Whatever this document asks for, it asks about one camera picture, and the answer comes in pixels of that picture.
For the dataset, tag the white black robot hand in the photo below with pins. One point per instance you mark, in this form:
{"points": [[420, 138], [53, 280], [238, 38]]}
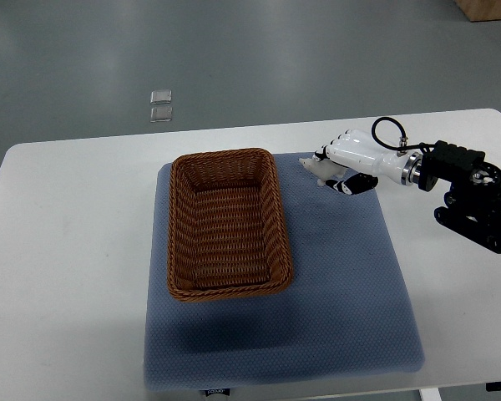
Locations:
{"points": [[366, 162]]}

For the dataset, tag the white toy bear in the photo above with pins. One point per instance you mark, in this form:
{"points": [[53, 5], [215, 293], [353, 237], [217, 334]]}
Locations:
{"points": [[324, 170]]}

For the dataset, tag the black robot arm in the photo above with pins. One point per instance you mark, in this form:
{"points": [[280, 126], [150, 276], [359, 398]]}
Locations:
{"points": [[473, 203]]}

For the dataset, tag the brown wicker basket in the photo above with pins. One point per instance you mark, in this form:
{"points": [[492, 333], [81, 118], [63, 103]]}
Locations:
{"points": [[227, 234]]}

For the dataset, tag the blue-grey textured mat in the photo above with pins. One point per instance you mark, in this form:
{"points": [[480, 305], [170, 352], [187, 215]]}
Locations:
{"points": [[346, 312]]}

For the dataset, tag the wooden box corner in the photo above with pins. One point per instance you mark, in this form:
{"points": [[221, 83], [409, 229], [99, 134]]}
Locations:
{"points": [[480, 10]]}

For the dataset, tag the upper floor socket cover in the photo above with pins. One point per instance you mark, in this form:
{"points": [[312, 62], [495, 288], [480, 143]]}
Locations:
{"points": [[161, 96]]}

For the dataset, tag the white table leg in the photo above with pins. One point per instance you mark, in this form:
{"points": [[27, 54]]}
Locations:
{"points": [[430, 394]]}

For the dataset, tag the black mat label tag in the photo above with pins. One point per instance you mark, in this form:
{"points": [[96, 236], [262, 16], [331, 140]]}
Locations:
{"points": [[217, 391]]}

